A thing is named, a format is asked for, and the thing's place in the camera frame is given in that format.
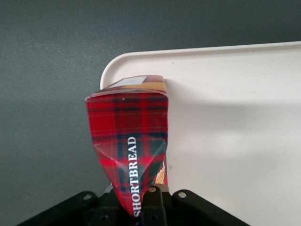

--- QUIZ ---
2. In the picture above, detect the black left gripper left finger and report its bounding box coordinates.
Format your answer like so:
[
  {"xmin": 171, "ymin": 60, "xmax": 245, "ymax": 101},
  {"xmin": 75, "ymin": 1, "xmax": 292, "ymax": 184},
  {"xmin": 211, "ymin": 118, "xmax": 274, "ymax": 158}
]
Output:
[{"xmin": 90, "ymin": 186, "xmax": 124, "ymax": 226}]

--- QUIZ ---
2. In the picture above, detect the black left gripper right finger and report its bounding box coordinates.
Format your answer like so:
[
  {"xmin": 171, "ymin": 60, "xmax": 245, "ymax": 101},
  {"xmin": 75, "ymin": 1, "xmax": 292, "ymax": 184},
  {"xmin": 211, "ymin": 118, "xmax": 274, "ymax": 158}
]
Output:
[{"xmin": 142, "ymin": 185, "xmax": 168, "ymax": 226}]

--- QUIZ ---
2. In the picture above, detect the red tartan shortbread cookie box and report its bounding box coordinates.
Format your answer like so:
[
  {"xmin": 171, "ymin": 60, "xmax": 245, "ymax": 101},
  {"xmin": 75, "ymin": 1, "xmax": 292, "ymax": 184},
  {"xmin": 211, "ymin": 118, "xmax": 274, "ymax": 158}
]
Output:
[{"xmin": 85, "ymin": 74, "xmax": 170, "ymax": 218}]

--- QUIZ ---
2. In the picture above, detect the beige rectangular tray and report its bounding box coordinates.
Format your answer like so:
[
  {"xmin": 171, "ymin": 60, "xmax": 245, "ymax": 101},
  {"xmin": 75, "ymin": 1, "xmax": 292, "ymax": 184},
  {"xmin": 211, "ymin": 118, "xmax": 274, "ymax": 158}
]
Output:
[{"xmin": 99, "ymin": 40, "xmax": 301, "ymax": 226}]

